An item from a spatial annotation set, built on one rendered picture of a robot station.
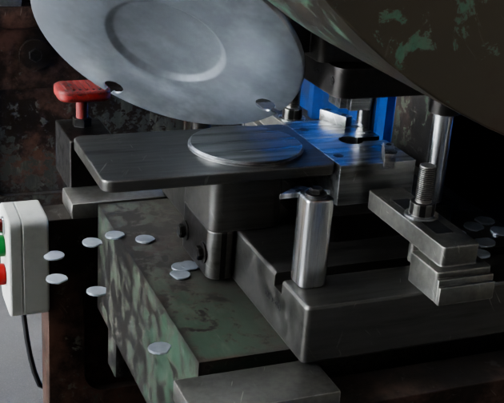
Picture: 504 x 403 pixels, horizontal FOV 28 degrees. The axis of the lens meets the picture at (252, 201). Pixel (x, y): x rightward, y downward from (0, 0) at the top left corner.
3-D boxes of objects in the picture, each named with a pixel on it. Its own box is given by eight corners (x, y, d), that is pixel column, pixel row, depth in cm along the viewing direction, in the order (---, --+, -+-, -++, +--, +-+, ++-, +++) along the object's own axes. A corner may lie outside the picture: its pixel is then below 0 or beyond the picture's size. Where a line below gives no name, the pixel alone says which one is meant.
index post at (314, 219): (301, 289, 94) (310, 194, 90) (288, 276, 96) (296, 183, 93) (327, 286, 95) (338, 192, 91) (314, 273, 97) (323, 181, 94)
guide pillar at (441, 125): (428, 204, 108) (446, 77, 103) (418, 197, 110) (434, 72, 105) (445, 202, 109) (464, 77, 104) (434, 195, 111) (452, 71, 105)
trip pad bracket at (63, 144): (70, 272, 135) (70, 133, 128) (56, 243, 143) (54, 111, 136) (114, 267, 137) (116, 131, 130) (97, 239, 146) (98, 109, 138)
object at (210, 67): (212, 152, 119) (214, 146, 119) (361, 63, 96) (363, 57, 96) (-9, 25, 108) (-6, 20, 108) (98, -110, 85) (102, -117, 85)
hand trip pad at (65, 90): (60, 148, 132) (60, 92, 129) (51, 133, 137) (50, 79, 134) (112, 145, 134) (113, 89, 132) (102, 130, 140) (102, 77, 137)
